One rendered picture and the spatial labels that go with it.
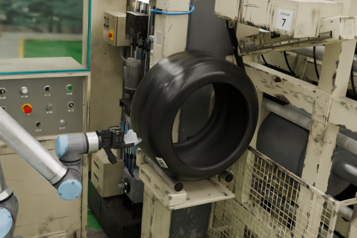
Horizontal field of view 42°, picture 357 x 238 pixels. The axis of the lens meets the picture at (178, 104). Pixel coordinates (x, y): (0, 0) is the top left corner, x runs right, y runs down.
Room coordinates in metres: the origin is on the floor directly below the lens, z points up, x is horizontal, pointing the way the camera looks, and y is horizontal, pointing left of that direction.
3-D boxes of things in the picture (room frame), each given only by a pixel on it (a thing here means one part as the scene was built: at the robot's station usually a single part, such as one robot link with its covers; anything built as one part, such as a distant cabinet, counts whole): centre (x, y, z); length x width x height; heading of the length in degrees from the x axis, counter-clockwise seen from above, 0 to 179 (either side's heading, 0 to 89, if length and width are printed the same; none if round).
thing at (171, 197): (2.06, 0.05, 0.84); 0.36 x 0.09 x 0.06; 29
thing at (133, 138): (1.89, 0.19, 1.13); 0.09 x 0.03 x 0.06; 119
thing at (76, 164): (1.76, 0.43, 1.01); 0.12 x 0.09 x 0.12; 14
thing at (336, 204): (2.09, -0.47, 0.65); 0.90 x 0.02 x 0.70; 29
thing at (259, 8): (2.16, -0.39, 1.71); 0.61 x 0.25 x 0.15; 29
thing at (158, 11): (2.34, 0.07, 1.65); 0.19 x 0.19 x 0.06; 29
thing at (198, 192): (2.13, -0.07, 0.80); 0.37 x 0.36 x 0.02; 119
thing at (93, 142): (1.82, 0.36, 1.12); 0.10 x 0.05 x 0.09; 29
